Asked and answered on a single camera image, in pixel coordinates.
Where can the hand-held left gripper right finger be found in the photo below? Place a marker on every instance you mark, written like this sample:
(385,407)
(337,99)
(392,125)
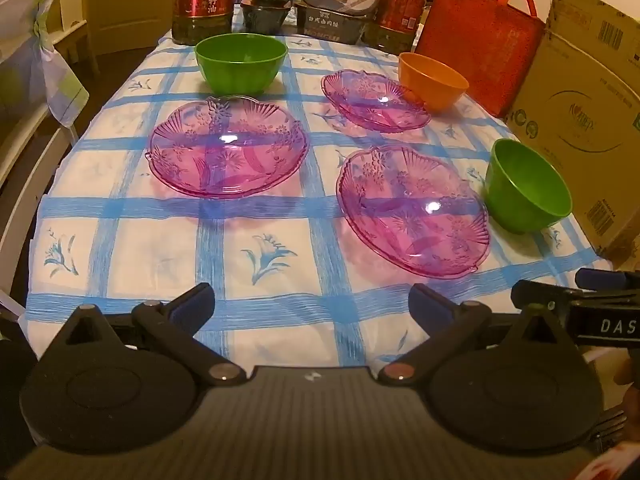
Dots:
(427,304)

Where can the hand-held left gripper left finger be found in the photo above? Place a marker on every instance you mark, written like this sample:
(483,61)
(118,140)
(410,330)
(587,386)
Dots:
(192,302)

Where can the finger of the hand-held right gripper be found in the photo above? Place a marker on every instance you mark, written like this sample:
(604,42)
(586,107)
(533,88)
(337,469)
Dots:
(600,279)
(542,300)

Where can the purple transparent plate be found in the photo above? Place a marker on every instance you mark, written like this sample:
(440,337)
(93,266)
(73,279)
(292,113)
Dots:
(225,160)
(415,220)
(370,100)

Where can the green plastic bowl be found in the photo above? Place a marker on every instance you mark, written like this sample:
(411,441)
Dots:
(225,75)
(520,210)

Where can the orange plastic bowl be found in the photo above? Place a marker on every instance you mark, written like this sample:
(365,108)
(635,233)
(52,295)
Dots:
(440,95)

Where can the blue checked floral tablecloth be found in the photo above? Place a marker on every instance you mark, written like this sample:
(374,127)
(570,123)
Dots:
(150,240)

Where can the large cardboard box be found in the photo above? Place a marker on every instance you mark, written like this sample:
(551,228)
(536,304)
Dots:
(575,110)

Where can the red tote bag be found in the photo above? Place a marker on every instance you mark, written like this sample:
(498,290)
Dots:
(475,45)

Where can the pastel checked chair cover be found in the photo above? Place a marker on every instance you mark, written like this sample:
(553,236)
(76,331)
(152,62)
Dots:
(30,60)

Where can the cooking oil bottle red label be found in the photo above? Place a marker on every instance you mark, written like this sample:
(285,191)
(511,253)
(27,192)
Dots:
(400,5)
(200,0)

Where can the white ornate chair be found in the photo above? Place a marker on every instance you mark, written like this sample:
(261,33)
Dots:
(70,25)

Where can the wooden door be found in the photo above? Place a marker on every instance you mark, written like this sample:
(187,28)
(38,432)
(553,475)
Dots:
(130,5)

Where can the white chair frame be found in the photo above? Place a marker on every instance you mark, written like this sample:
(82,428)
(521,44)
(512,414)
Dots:
(25,185)

